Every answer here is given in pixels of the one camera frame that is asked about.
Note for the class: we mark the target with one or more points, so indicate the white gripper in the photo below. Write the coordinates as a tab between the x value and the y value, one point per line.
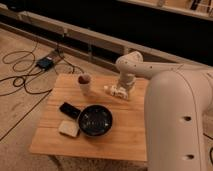
126	81

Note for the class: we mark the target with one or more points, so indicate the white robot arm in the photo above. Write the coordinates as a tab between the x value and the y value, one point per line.
176	98

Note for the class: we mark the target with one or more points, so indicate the black bowl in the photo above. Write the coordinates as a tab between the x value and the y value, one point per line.
95	120

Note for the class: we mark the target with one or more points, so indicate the wooden table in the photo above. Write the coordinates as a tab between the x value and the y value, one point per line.
125	138

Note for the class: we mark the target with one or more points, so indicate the beige sponge block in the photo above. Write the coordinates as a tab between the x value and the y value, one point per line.
69	128

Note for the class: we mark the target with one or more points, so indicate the blue power box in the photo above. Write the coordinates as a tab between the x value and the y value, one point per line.
45	63

